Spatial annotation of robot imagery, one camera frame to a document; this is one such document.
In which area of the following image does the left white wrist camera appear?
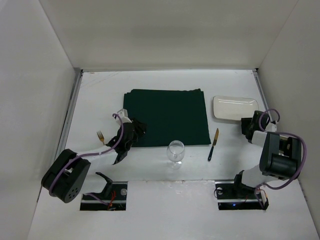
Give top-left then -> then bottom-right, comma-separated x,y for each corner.
116,108 -> 132,125

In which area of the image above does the purple cable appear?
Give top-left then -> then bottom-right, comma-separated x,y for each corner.
253,108 -> 308,208
48,113 -> 125,204

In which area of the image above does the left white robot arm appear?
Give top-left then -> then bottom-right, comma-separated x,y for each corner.
41,111 -> 147,203

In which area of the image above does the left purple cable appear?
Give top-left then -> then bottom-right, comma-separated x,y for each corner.
48,113 -> 125,204

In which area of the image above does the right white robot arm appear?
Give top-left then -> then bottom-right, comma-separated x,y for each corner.
232,108 -> 306,198

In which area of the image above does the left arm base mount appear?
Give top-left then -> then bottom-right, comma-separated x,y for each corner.
79,181 -> 128,211

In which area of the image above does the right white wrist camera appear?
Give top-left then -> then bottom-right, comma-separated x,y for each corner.
269,120 -> 278,132

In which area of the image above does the right aluminium table rail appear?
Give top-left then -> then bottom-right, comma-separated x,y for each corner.
252,67 -> 292,178

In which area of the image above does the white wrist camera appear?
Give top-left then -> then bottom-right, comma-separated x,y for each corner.
269,120 -> 278,132
116,108 -> 132,125

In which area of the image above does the gold fork black handle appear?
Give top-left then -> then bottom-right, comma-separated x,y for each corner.
96,130 -> 105,145

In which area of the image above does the aluminium table rail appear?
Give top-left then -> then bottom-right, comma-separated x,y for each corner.
252,67 -> 292,178
50,67 -> 83,167

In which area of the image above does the gold knife black handle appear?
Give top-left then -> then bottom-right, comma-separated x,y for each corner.
207,128 -> 220,162

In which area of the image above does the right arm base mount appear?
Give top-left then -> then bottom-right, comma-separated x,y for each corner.
213,180 -> 269,211

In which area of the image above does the clear wine glass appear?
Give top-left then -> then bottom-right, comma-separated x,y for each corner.
166,140 -> 185,170

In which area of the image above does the dark green cloth placemat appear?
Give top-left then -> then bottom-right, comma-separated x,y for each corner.
123,88 -> 211,148

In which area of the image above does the white rectangular plate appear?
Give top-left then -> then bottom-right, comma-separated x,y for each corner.
213,95 -> 259,121

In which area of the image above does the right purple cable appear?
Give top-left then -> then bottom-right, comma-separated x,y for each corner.
253,108 -> 308,208

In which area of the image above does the left aluminium table rail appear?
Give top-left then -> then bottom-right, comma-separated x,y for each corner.
50,67 -> 83,167

